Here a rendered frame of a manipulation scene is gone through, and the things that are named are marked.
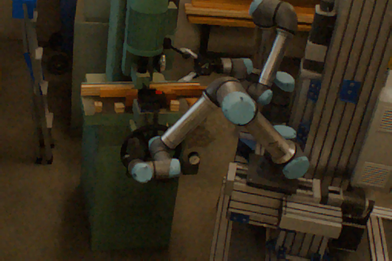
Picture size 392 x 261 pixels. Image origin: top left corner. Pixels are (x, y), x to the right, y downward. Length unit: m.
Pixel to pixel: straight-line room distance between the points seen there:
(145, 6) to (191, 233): 1.47
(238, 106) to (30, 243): 1.64
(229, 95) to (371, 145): 0.82
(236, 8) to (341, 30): 2.45
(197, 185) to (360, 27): 1.77
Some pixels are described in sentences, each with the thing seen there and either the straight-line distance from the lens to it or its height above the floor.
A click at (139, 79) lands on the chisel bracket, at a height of 1.02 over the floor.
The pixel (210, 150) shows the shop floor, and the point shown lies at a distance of 4.27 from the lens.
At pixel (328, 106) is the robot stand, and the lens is 2.76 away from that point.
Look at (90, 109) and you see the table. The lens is 2.88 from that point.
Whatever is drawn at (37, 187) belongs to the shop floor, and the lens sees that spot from 3.81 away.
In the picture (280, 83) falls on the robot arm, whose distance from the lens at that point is 3.05.
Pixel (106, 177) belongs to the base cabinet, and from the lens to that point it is 3.07.
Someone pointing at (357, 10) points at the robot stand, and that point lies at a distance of 2.57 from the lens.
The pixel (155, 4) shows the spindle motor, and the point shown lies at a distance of 2.71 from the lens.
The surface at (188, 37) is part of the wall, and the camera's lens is 5.51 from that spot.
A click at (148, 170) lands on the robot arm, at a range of 2.36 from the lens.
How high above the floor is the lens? 2.44
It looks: 30 degrees down
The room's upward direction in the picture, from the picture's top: 6 degrees clockwise
